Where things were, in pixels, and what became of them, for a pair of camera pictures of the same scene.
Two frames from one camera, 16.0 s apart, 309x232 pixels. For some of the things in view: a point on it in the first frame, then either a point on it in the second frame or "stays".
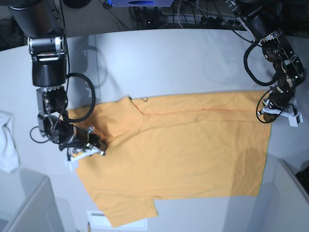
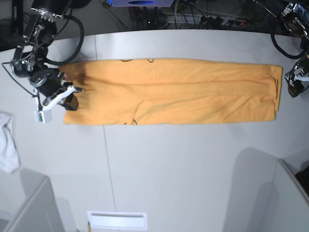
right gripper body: (280, 95) → (301, 67)
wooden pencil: (88, 228) stays
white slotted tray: (98, 220) stays
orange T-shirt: (212, 146) → (154, 92)
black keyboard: (303, 177) stays
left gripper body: (70, 134) → (49, 81)
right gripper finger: (268, 117) → (295, 89)
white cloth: (9, 159) stays
